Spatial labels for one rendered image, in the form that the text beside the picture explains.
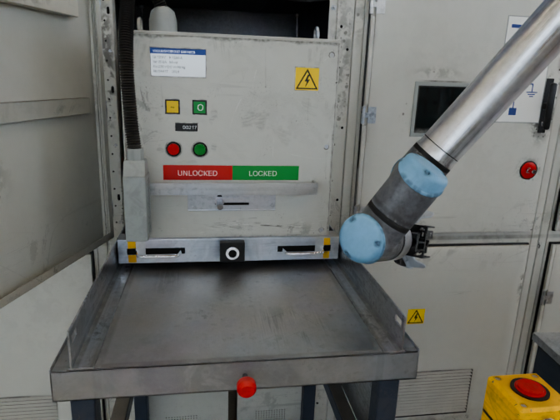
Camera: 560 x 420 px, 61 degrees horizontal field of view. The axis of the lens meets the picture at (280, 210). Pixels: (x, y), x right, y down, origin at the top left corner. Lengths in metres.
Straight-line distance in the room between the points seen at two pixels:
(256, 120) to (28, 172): 0.52
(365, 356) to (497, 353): 1.09
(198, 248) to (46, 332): 0.63
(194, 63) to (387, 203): 0.53
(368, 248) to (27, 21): 0.85
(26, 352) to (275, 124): 1.03
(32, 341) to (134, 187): 0.75
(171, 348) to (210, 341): 0.07
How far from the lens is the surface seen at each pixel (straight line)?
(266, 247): 1.19
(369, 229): 0.87
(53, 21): 1.29
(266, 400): 1.75
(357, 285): 1.11
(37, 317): 1.61
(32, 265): 1.23
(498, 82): 0.99
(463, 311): 1.78
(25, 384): 1.74
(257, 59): 1.13
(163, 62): 1.12
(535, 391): 0.78
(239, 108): 1.12
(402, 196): 0.86
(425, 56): 1.50
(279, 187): 1.12
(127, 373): 0.86
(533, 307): 1.95
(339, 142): 1.45
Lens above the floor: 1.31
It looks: 15 degrees down
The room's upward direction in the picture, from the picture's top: 2 degrees clockwise
